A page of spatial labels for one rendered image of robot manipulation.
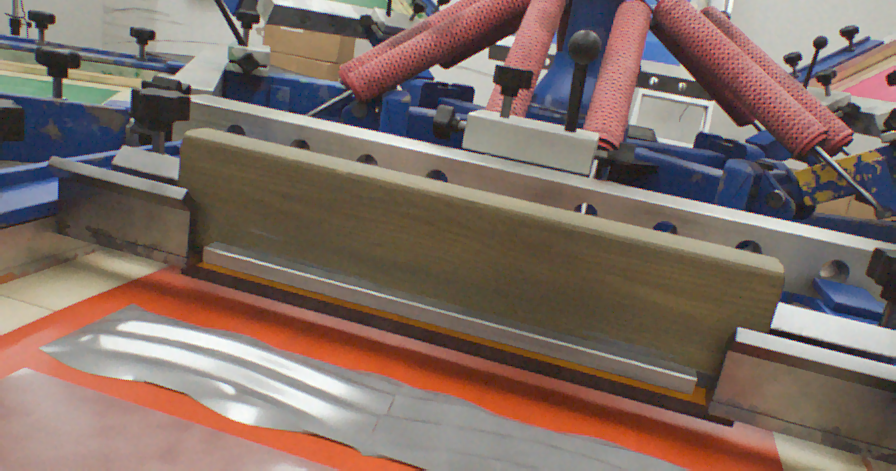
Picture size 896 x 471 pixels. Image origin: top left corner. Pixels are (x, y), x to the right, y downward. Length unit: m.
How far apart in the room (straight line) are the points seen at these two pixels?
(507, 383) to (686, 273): 0.12
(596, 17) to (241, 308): 0.86
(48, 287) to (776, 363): 0.42
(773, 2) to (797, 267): 4.00
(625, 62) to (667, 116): 3.59
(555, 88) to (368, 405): 0.87
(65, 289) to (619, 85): 0.65
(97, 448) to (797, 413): 0.33
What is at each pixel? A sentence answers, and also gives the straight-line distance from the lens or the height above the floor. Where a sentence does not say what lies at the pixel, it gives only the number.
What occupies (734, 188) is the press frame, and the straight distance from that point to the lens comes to 1.00.
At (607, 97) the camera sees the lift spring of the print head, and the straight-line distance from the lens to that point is 0.87.
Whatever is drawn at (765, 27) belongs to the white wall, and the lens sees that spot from 4.56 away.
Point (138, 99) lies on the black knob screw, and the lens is 0.60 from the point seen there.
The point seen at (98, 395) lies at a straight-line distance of 0.37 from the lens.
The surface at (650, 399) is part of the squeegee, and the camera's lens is 0.42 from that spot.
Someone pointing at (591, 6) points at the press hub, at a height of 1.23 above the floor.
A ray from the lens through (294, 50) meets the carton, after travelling 4.56.
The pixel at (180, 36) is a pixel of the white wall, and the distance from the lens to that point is 5.53.
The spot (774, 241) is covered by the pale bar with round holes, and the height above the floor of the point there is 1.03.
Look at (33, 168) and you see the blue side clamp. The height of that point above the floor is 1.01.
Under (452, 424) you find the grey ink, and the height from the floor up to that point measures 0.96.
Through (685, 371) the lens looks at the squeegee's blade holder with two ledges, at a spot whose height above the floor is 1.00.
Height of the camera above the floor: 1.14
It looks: 16 degrees down
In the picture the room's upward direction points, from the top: 10 degrees clockwise
